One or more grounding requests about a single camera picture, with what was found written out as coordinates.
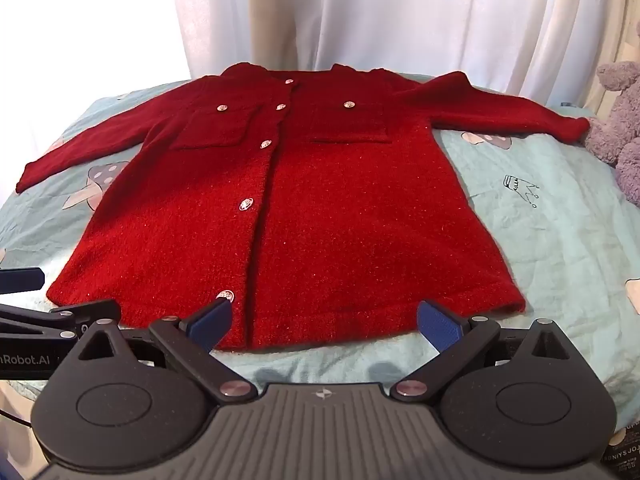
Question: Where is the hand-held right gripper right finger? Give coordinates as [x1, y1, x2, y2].
[390, 300, 572, 403]

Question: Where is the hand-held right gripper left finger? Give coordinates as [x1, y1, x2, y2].
[65, 299, 254, 404]

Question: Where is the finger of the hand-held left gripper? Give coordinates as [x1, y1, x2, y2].
[0, 299, 122, 345]
[0, 267, 46, 295]

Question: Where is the red knitted button coat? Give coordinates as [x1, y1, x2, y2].
[15, 62, 592, 352]

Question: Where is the light blue printed bed sheet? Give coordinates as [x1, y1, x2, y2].
[0, 72, 640, 480]

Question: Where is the dark printed box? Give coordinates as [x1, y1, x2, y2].
[611, 419, 640, 480]

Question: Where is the purple plush teddy bear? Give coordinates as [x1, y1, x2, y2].
[584, 61, 640, 195]

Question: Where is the white sheer curtain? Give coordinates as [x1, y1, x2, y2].
[0, 0, 640, 111]

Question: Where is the black cable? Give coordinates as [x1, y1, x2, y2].
[0, 406, 34, 429]

